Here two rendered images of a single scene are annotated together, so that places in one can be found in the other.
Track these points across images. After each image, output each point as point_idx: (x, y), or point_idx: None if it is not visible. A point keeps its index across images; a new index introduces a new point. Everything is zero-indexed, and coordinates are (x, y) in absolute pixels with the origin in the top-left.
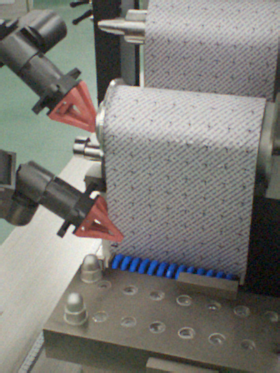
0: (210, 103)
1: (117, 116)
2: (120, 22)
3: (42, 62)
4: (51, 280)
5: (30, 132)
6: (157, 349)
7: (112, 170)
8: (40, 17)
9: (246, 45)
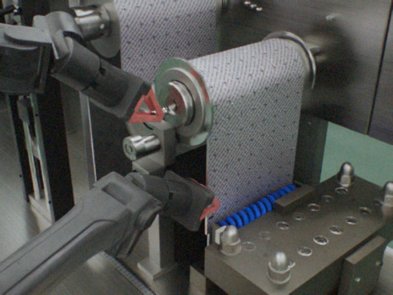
0: (259, 51)
1: (213, 86)
2: None
3: (108, 64)
4: None
5: None
6: (345, 249)
7: (214, 141)
8: (62, 21)
9: (196, 12)
